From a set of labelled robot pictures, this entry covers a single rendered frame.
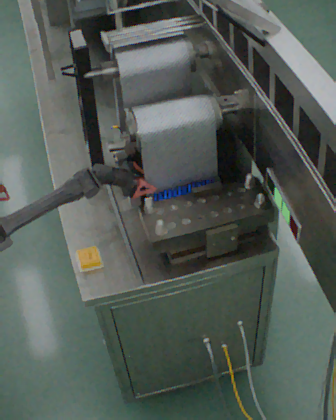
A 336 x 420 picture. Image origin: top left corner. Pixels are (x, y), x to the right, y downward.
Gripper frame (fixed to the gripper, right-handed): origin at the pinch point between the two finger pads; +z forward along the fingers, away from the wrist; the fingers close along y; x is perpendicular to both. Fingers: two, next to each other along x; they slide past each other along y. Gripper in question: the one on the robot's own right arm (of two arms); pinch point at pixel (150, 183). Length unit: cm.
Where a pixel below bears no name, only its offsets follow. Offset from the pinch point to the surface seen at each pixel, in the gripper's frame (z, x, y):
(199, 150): 9.3, 15.9, 0.6
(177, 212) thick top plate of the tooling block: 6.5, -1.1, 10.9
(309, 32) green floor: 217, 7, -235
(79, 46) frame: -30, 25, -35
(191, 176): 11.9, 5.8, 0.5
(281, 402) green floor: 88, -73, 42
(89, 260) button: -13.8, -25.7, 11.6
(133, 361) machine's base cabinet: 16, -65, 25
